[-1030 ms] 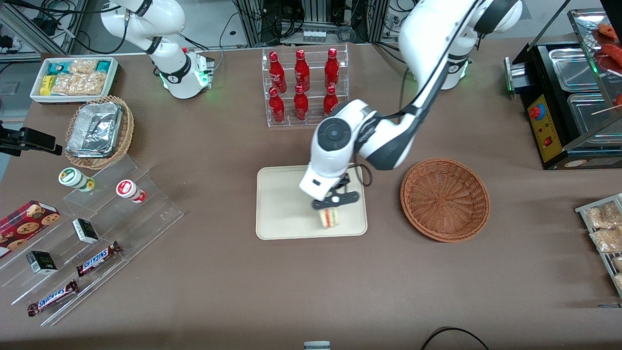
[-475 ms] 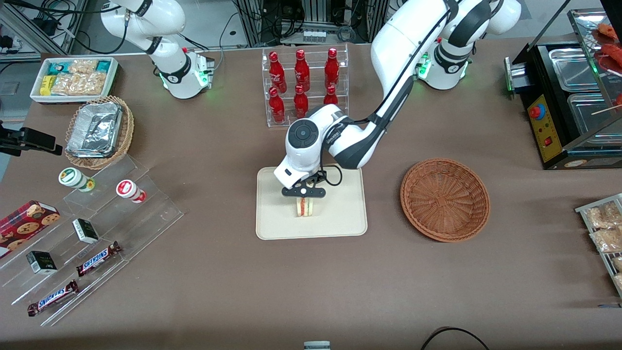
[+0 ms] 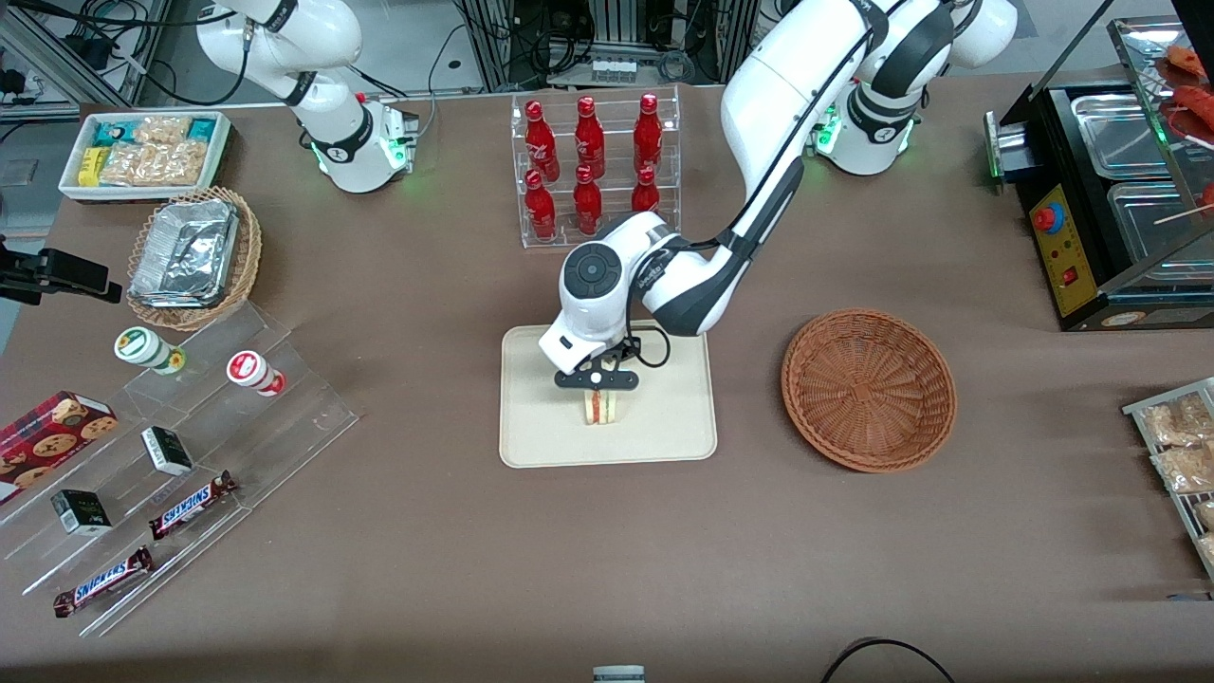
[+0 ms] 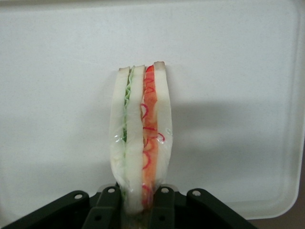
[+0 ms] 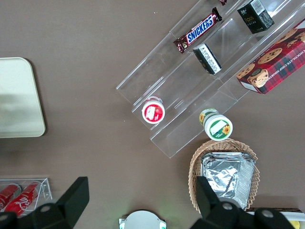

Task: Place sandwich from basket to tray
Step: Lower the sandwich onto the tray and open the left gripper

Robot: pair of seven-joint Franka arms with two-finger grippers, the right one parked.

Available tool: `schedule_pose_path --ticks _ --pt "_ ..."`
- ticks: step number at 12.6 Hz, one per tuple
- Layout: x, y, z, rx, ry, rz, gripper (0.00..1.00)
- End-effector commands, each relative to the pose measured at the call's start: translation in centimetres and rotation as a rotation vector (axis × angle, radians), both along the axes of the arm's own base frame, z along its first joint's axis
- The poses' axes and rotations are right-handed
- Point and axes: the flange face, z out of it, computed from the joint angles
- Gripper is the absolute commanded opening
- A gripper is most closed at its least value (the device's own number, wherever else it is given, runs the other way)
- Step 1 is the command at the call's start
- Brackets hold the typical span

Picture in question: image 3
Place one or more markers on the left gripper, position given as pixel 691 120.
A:
pixel 629 347

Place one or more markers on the triangle sandwich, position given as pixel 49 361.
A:
pixel 603 408

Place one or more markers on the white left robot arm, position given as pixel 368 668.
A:
pixel 787 95

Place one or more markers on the cream rectangular tray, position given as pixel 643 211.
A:
pixel 664 417

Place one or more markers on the light wicker basket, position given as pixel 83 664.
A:
pixel 248 256

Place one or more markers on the brown wicker basket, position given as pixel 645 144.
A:
pixel 868 389

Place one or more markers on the metal snack display tray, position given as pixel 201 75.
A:
pixel 1138 410

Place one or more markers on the white snack bin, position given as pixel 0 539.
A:
pixel 71 185

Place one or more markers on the green sunflower yogurt cup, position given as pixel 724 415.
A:
pixel 137 345

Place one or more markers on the yellow snack packet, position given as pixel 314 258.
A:
pixel 91 166

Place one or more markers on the silver foil packets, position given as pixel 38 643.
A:
pixel 185 256

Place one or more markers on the clear acrylic bottle rack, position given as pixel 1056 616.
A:
pixel 616 228

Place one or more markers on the clear bag of puffed snacks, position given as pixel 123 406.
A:
pixel 161 128
pixel 152 163

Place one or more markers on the red cola bottle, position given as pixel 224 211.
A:
pixel 589 142
pixel 648 133
pixel 540 209
pixel 587 204
pixel 646 194
pixel 541 142

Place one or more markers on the teal snack packet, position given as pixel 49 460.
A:
pixel 114 131
pixel 203 129

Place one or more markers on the red tartan cookie box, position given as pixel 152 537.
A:
pixel 47 441

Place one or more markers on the red lid yogurt cup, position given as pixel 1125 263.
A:
pixel 248 368

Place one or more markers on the small black carton box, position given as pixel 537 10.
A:
pixel 82 513
pixel 167 452

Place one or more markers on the clear acrylic stepped shelf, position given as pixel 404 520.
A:
pixel 285 417

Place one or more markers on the Snickers chocolate bar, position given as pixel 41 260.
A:
pixel 193 505
pixel 102 582

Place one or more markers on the background control cabinet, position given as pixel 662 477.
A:
pixel 616 38

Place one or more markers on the small grey device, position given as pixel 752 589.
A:
pixel 618 674

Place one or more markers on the black food warmer machine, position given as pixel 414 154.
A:
pixel 1072 261

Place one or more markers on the steel warmer pan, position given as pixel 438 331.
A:
pixel 1119 133
pixel 1152 237

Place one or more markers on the clear bag of crackers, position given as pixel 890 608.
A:
pixel 1176 422
pixel 1205 514
pixel 1207 548
pixel 1186 467

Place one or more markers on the wooden skewer stick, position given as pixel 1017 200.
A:
pixel 1181 213

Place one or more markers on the red grilled sausage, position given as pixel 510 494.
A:
pixel 1197 102
pixel 1190 62

